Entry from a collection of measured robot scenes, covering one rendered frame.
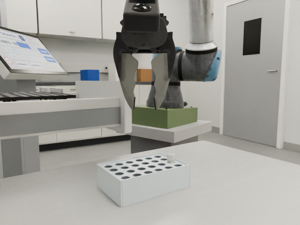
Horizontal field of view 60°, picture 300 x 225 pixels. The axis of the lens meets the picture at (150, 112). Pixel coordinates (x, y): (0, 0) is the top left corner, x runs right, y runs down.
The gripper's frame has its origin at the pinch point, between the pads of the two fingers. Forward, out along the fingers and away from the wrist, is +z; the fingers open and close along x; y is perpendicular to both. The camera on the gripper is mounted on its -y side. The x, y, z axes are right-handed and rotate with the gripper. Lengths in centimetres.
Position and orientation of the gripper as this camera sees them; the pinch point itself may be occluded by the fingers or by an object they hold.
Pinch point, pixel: (144, 102)
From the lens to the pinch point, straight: 42.4
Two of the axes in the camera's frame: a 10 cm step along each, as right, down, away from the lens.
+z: 0.0, 9.9, 1.3
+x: -10.0, 0.0, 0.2
